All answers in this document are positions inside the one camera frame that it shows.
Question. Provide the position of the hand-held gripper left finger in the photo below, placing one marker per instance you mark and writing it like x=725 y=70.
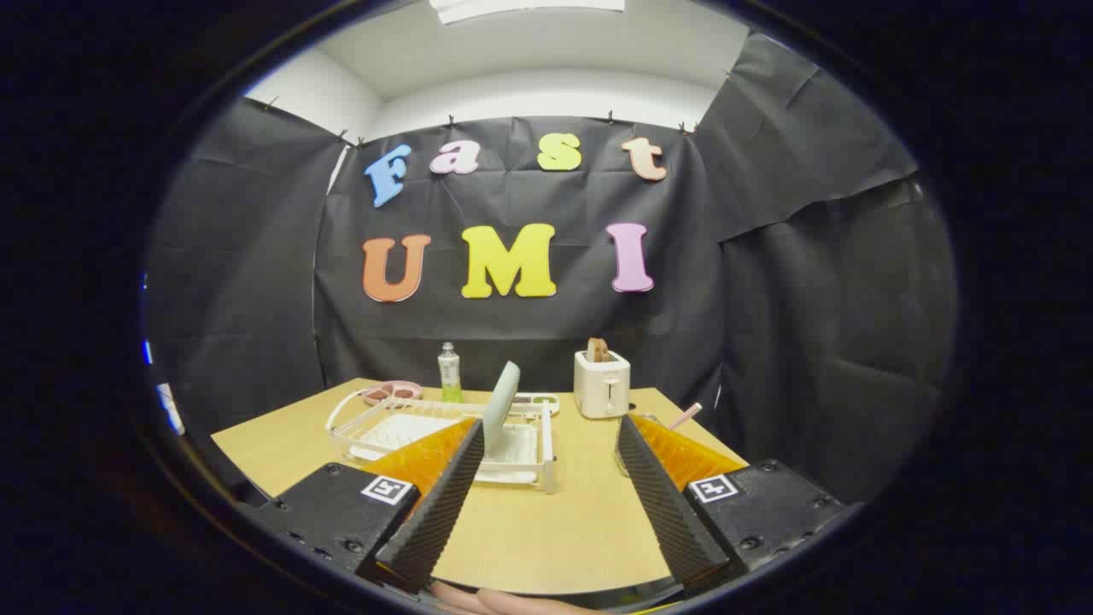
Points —
x=435 y=512

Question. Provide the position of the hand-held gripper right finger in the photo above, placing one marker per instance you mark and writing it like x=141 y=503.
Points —
x=666 y=512

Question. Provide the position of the light green plate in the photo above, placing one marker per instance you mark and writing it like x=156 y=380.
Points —
x=502 y=401

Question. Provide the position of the clear green liquid bottle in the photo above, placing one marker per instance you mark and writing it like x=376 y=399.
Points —
x=449 y=376

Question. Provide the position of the white toaster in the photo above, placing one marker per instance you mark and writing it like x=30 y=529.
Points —
x=602 y=389

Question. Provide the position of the white compartment tray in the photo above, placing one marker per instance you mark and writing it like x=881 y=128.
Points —
x=538 y=401

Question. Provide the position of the brown bread slice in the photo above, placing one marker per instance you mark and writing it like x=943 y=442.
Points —
x=598 y=350

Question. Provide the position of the black backdrop cloth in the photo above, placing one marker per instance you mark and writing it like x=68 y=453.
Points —
x=794 y=299

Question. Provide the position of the ceiling light panel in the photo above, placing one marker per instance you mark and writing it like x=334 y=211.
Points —
x=525 y=7

